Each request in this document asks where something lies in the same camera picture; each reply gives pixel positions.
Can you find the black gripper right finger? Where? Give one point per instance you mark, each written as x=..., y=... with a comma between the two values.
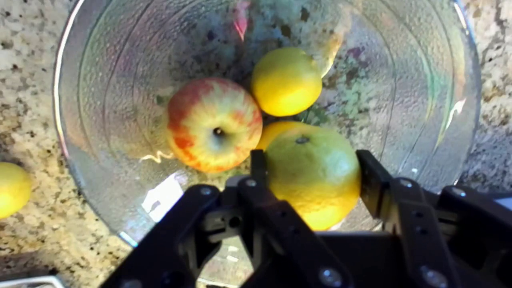
x=426, y=233

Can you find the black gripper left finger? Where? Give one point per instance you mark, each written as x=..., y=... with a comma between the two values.
x=277, y=233

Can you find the green-yellow lemon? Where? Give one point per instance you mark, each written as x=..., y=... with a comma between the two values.
x=314, y=169

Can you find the clear glass bowl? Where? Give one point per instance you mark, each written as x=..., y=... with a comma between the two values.
x=133, y=80

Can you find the red-yellow apple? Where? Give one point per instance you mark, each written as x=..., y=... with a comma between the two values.
x=213, y=124

